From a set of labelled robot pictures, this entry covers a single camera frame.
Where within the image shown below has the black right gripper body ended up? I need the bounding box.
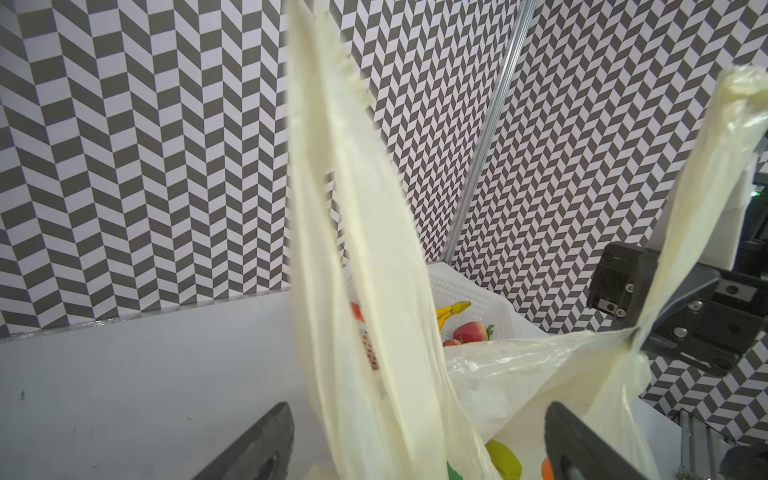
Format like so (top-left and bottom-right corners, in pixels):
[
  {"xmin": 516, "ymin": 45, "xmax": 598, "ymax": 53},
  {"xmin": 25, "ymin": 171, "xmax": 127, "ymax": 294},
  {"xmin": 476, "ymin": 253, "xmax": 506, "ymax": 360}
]
[{"xmin": 586, "ymin": 173, "xmax": 768, "ymax": 378}]

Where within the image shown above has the yellow fake banana bunch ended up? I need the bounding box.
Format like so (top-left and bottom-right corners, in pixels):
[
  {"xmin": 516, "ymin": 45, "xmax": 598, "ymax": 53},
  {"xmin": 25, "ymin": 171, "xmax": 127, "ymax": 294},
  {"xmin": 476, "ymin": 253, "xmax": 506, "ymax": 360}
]
[{"xmin": 436, "ymin": 301, "xmax": 472, "ymax": 331}]

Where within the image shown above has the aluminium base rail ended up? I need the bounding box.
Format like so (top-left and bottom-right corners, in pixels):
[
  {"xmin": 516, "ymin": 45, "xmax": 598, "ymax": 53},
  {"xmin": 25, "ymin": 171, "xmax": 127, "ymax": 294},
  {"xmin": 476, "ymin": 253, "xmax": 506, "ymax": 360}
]
[{"xmin": 674, "ymin": 410, "xmax": 737, "ymax": 480}]

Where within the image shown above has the white plastic basket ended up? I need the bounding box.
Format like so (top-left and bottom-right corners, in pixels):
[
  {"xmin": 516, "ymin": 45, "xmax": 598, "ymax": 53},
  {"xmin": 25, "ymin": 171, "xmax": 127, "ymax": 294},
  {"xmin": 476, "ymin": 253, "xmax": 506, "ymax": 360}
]
[{"xmin": 341, "ymin": 261, "xmax": 544, "ymax": 361}]

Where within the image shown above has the aluminium corner post right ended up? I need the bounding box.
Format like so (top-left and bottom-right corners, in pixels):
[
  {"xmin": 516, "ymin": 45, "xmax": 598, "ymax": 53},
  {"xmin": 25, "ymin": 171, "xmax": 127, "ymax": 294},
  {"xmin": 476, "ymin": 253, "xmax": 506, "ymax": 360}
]
[{"xmin": 441, "ymin": 0, "xmax": 539, "ymax": 263}]

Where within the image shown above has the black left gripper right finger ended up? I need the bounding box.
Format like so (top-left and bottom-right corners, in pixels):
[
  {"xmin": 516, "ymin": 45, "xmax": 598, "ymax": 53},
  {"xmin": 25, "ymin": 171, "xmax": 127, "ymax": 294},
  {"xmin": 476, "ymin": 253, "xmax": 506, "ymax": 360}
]
[{"xmin": 544, "ymin": 402, "xmax": 644, "ymax": 480}]

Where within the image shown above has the green fake custard apple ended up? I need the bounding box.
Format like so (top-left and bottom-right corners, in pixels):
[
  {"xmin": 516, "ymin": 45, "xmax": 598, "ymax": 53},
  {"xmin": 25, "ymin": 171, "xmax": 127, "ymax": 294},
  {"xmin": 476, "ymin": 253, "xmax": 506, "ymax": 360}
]
[{"xmin": 485, "ymin": 440, "xmax": 523, "ymax": 480}]

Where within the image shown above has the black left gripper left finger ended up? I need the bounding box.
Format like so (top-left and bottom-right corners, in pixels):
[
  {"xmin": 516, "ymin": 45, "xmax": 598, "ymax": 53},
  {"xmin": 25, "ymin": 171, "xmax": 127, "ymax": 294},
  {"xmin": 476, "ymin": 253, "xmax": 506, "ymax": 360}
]
[{"xmin": 194, "ymin": 401, "xmax": 295, "ymax": 480}]

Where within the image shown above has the translucent cream plastic bag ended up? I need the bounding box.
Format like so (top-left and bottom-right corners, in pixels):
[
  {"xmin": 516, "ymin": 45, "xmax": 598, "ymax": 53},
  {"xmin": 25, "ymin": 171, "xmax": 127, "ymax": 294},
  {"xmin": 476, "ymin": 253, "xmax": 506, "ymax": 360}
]
[{"xmin": 286, "ymin": 1, "xmax": 767, "ymax": 479}]

